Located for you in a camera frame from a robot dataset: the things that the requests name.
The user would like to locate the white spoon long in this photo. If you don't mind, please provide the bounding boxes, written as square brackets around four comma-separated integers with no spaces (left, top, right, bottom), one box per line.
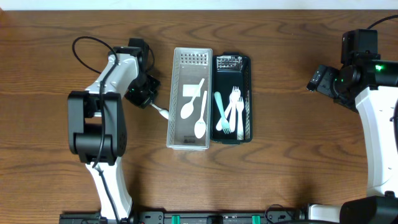
[194,91,207,139]

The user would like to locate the white fork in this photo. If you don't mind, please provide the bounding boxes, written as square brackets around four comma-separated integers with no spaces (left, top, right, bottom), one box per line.
[236,96,244,140]
[229,86,241,133]

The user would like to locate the pale green plastic fork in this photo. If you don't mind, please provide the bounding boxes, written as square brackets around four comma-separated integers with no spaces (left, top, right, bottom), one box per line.
[213,91,232,135]

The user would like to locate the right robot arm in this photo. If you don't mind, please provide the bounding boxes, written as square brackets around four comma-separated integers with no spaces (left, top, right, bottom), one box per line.
[306,60,397,223]

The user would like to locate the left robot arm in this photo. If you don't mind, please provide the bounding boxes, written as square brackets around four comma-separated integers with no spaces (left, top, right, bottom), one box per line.
[67,44,160,223]

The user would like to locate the clear plastic basket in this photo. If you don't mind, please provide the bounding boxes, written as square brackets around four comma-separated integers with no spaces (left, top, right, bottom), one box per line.
[166,47,213,151]

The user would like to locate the black plastic basket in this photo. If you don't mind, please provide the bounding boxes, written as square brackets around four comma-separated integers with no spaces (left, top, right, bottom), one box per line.
[210,52,253,144]

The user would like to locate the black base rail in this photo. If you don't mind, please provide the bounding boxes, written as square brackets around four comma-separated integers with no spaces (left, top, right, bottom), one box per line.
[58,210,312,224]

